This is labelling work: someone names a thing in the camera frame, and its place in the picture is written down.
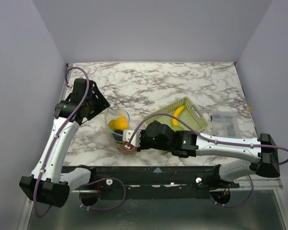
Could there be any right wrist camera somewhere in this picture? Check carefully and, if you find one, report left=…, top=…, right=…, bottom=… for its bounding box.
left=122, top=130, right=141, bottom=149

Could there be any yellow green toy pepper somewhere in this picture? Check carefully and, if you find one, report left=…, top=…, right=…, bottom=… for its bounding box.
left=108, top=119, right=116, bottom=130

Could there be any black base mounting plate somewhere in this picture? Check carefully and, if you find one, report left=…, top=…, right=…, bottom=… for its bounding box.
left=60, top=164, right=240, bottom=201

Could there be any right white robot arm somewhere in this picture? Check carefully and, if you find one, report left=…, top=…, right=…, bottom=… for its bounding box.
left=128, top=121, right=280, bottom=188

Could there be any green toy cabbage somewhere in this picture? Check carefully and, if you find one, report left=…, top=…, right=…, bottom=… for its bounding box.
left=172, top=126, right=184, bottom=131

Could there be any orange yellow toy fruit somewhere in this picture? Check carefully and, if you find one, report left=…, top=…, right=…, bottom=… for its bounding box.
left=115, top=117, right=128, bottom=131

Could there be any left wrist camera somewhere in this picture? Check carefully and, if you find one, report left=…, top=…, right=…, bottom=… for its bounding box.
left=66, top=83, right=73, bottom=89

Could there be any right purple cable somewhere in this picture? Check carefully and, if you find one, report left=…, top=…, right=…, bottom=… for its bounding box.
left=128, top=113, right=288, bottom=208

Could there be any green perforated plastic basket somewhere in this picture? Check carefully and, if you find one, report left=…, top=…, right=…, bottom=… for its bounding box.
left=144, top=97, right=209, bottom=132

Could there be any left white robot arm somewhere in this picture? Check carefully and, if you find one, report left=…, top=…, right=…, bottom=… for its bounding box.
left=19, top=78, right=109, bottom=207

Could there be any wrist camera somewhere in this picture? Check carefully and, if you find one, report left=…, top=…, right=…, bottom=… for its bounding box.
left=66, top=83, right=73, bottom=89
left=122, top=130, right=141, bottom=149

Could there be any clear zip top bag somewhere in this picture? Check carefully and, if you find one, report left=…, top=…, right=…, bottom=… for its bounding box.
left=104, top=107, right=136, bottom=154

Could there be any dark purple toy mangosteen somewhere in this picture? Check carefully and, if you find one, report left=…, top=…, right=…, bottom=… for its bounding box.
left=112, top=129, right=123, bottom=142

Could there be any yellow toy banana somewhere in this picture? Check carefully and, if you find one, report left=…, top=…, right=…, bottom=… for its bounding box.
left=171, top=105, right=186, bottom=126

